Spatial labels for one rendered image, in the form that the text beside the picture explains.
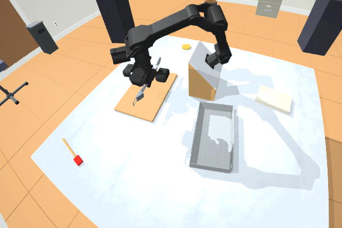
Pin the yellow flat disc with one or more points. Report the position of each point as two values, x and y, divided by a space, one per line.
186 46

